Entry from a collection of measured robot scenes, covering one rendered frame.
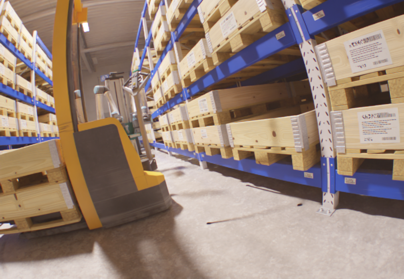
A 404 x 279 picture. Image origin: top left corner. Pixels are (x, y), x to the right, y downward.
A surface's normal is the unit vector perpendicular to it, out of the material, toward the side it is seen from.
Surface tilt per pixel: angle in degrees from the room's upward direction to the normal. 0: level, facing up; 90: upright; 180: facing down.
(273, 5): 90
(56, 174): 90
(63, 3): 90
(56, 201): 90
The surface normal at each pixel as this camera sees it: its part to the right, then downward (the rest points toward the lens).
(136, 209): 0.45, -0.06
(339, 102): -0.88, 0.22
